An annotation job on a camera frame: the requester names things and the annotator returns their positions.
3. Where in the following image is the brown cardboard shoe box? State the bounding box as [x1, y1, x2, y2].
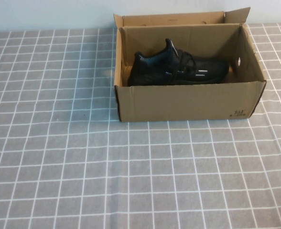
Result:
[113, 7, 267, 123]

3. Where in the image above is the black knit sneaker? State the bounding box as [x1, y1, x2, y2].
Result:
[127, 38, 229, 86]

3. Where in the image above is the grey checked tablecloth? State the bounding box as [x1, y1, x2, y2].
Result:
[0, 22, 281, 229]

